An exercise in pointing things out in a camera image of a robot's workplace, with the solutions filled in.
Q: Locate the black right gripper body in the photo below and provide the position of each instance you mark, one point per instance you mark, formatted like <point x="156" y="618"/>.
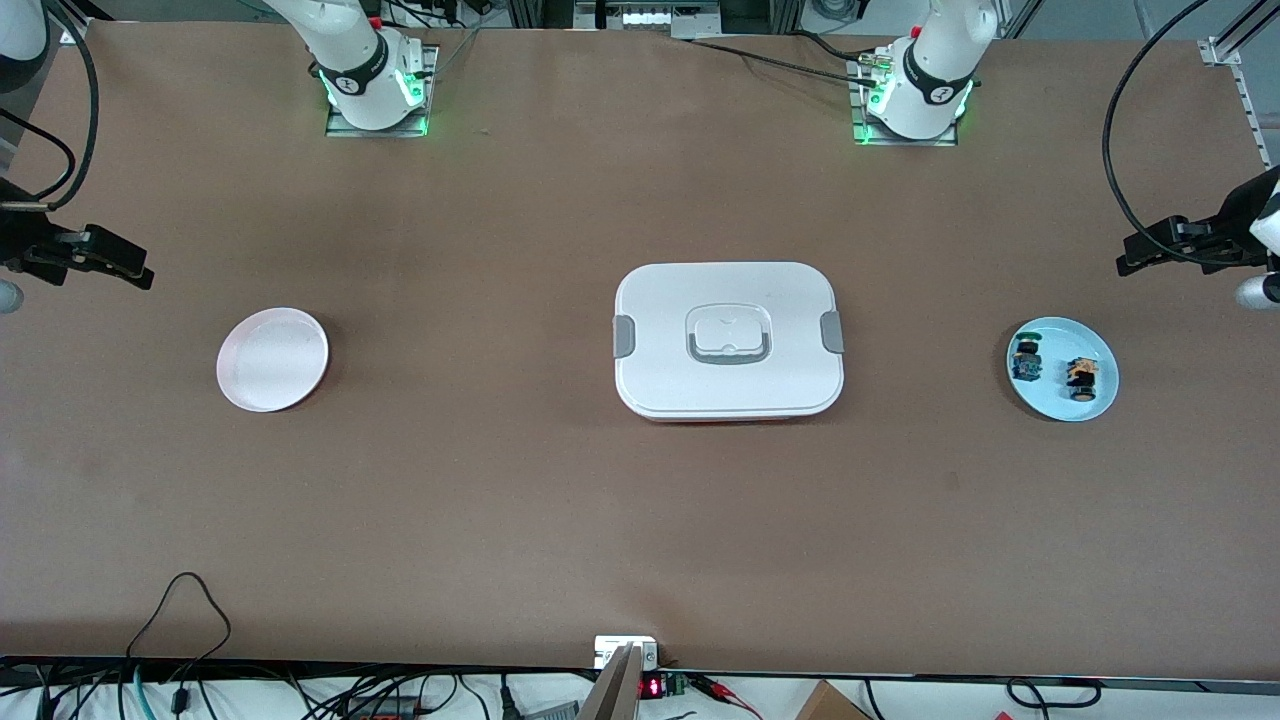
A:
<point x="22" y="243"/>

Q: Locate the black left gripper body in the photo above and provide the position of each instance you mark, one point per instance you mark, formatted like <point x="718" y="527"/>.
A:
<point x="1232" y="236"/>

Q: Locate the orange switch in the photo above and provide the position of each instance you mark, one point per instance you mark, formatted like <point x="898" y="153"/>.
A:
<point x="1080" y="375"/>

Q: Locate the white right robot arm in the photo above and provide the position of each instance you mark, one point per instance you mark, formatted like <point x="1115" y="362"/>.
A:
<point x="350" y="60"/>

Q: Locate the white lidded box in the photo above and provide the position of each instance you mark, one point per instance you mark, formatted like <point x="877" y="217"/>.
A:
<point x="660" y="370"/>

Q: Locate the brown cardboard box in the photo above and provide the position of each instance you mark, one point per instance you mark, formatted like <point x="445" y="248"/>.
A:
<point x="825" y="705"/>

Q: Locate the light blue round plate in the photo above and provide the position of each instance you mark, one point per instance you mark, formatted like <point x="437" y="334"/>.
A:
<point x="1055" y="400"/>

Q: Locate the pink round plate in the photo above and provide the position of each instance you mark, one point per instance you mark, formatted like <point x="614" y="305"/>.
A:
<point x="260" y="390"/>

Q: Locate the white table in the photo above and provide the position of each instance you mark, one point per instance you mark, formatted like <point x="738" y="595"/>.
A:
<point x="950" y="705"/>

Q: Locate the white connector strip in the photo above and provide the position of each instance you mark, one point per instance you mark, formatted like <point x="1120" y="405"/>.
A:
<point x="648" y="19"/>

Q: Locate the white socket block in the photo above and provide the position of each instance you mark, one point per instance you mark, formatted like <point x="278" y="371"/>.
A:
<point x="610" y="648"/>

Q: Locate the red test clip leads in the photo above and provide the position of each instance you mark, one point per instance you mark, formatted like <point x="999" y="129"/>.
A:
<point x="725" y="692"/>

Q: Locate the red LED display module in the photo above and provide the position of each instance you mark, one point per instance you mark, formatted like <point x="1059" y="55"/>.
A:
<point x="652" y="688"/>

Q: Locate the aluminium frame post with bracket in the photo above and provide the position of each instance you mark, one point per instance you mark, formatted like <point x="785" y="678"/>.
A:
<point x="1225" y="50"/>

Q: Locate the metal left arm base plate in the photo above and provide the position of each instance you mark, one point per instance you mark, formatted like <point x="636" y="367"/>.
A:
<point x="900" y="142"/>

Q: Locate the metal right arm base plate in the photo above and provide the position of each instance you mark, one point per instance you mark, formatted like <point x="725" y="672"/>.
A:
<point x="431" y="95"/>

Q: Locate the grey camera pole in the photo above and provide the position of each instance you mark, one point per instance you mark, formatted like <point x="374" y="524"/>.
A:
<point x="610" y="700"/>

